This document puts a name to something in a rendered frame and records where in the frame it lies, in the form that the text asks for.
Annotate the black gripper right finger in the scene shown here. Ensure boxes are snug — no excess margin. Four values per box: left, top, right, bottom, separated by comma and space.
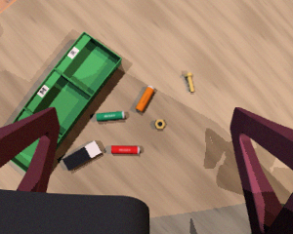
230, 107, 293, 234

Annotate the green divided tray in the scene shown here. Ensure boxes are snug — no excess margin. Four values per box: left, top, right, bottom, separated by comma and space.
11, 31, 122, 172

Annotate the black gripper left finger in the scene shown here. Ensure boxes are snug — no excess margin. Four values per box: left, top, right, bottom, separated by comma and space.
0, 107, 60, 193

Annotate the orange aa battery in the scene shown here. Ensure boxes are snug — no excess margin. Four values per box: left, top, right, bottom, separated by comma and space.
136, 86, 155, 112

